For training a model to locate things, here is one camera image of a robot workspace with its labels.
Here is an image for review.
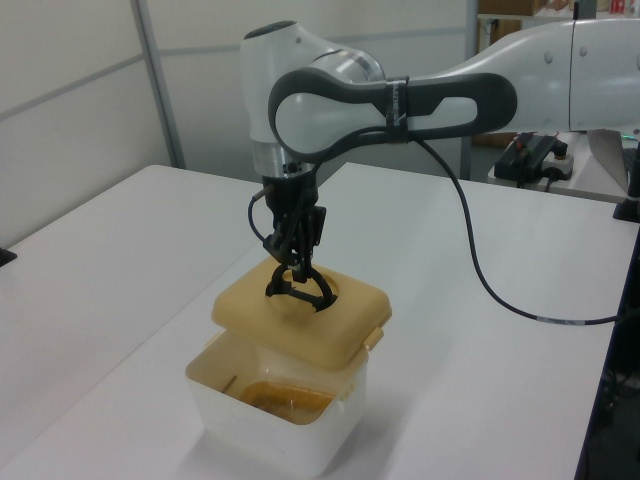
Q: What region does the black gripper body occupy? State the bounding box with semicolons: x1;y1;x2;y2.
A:
259;169;321;222

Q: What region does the black lid carry handle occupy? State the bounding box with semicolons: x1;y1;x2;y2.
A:
263;263;335;315

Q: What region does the tan plastic case lid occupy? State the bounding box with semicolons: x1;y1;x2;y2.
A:
212;258;394;372

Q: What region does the white plastic tool case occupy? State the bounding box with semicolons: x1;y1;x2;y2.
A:
183;327;374;476

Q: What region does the yellow C-clamp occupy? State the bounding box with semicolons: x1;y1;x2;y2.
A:
239;379;335;416

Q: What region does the black power supply box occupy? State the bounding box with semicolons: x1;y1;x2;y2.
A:
493;133;557;189

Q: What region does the grey emergency stop button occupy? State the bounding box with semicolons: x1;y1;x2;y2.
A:
542;141;575;182

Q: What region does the pale side desk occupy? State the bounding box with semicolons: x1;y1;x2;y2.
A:
487;130;640;204

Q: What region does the short black cable loop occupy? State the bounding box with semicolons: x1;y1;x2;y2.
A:
247;185;275;247

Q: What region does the black cable strap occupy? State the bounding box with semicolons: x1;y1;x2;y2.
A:
383;74;412;145

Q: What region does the black hanging arm cable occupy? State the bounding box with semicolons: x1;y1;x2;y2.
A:
299;127;624;326

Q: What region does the grey partition post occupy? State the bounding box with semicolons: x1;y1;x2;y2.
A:
133;0;187;170

